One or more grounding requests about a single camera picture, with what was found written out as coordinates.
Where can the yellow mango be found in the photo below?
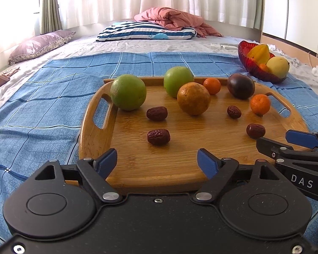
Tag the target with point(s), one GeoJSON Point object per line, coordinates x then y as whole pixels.
{"type": "Point", "coordinates": [277, 67]}

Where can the green curtain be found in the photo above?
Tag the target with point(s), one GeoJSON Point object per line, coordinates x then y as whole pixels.
{"type": "Point", "coordinates": [50, 5]}
{"type": "Point", "coordinates": [257, 2]}

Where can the pink quilt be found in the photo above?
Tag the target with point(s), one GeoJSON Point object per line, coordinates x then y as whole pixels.
{"type": "Point", "coordinates": [172, 18]}

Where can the purple floral pillow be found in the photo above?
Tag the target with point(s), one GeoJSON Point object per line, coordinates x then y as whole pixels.
{"type": "Point", "coordinates": [39, 46]}

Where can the red glass bowl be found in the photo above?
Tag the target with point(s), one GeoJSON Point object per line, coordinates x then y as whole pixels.
{"type": "Point", "coordinates": [247, 59]}

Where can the large orange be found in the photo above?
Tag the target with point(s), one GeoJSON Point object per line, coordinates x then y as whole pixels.
{"type": "Point", "coordinates": [193, 99]}

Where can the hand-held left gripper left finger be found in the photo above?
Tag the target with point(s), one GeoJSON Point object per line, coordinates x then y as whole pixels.
{"type": "Point", "coordinates": [107, 162]}

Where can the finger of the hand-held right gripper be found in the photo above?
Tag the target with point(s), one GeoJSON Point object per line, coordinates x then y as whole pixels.
{"type": "Point", "coordinates": [300, 138]}
{"type": "Point", "coordinates": [267, 145]}

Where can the green apple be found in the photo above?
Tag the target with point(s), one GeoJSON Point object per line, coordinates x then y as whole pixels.
{"type": "Point", "coordinates": [177, 79]}
{"type": "Point", "coordinates": [127, 92]}

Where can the smooth small mandarin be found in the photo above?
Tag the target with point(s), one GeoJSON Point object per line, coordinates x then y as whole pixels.
{"type": "Point", "coordinates": [212, 85]}

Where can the wooden tray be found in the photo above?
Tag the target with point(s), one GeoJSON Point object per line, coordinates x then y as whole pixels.
{"type": "Point", "coordinates": [201, 135]}

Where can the dried red jujube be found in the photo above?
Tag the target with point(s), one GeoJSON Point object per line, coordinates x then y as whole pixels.
{"type": "Point", "coordinates": [233, 112]}
{"type": "Point", "coordinates": [159, 137]}
{"type": "Point", "coordinates": [157, 113]}
{"type": "Point", "coordinates": [255, 131]}

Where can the dark purple plum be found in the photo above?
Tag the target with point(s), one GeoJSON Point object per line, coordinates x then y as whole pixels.
{"type": "Point", "coordinates": [240, 86]}

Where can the tiny orange kumquat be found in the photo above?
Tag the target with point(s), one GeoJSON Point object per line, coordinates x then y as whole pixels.
{"type": "Point", "coordinates": [263, 67]}

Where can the yellow starfruit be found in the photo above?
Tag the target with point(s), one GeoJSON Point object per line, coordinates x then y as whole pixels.
{"type": "Point", "coordinates": [261, 54]}

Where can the blue white striped pillow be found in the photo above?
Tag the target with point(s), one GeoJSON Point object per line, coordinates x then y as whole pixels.
{"type": "Point", "coordinates": [137, 31]}

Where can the white wardrobe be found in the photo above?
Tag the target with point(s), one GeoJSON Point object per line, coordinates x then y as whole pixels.
{"type": "Point", "coordinates": [294, 8]}

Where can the white flat box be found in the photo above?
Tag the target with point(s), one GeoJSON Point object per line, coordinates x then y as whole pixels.
{"type": "Point", "coordinates": [224, 46]}

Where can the small white cloth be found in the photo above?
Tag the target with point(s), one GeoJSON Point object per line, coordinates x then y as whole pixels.
{"type": "Point", "coordinates": [274, 48]}

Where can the blue checked blanket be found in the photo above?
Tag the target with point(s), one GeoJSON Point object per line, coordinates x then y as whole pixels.
{"type": "Point", "coordinates": [42, 111]}

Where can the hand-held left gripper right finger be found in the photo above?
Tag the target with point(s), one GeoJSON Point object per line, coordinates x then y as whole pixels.
{"type": "Point", "coordinates": [207, 164]}

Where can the pink cloth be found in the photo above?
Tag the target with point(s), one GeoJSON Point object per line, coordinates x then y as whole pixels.
{"type": "Point", "coordinates": [1, 78]}

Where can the wrinkly mandarin orange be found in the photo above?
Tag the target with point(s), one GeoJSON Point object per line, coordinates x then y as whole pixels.
{"type": "Point", "coordinates": [260, 104]}

